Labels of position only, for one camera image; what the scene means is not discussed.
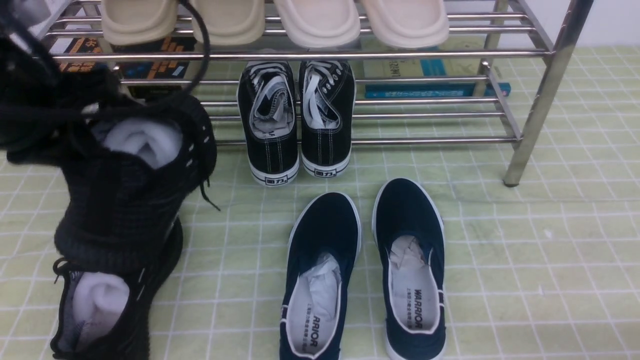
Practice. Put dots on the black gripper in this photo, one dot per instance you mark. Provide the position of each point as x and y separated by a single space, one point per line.
46 114

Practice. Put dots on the black knit sneaker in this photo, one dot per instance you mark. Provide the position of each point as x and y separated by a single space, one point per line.
107 296
127 181

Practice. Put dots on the stainless steel shoe rack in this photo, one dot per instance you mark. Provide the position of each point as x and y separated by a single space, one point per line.
556 57

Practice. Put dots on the beige slipper far left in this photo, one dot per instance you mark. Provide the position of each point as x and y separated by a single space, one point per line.
129 22

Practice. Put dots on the beige slipper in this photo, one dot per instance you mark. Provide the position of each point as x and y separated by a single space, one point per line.
232 22
129 22

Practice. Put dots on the black orange book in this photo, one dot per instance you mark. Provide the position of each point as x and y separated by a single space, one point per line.
157 70

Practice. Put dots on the black canvas sneaker left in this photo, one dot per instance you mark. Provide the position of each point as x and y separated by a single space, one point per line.
266 103

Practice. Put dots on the black canvas sneaker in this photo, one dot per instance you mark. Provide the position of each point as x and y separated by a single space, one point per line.
327 94
266 103

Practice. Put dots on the cream slipper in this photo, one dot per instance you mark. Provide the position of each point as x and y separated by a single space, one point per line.
408 24
316 24

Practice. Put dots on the black canvas sneaker right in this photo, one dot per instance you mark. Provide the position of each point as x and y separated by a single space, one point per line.
327 94

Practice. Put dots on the navy slip-on shoe left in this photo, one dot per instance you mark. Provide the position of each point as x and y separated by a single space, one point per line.
323 247

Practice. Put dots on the navy slip-on shoe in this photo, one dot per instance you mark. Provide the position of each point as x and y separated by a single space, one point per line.
323 247
409 234

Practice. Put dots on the blue beige book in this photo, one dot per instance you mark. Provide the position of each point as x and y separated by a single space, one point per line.
425 75

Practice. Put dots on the cream slipper far right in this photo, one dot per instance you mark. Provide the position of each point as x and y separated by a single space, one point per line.
408 24

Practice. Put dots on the navy slip-on shoe right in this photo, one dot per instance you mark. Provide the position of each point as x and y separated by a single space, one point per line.
409 234

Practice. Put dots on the green checked tablecloth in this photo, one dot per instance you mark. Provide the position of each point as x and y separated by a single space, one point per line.
547 270

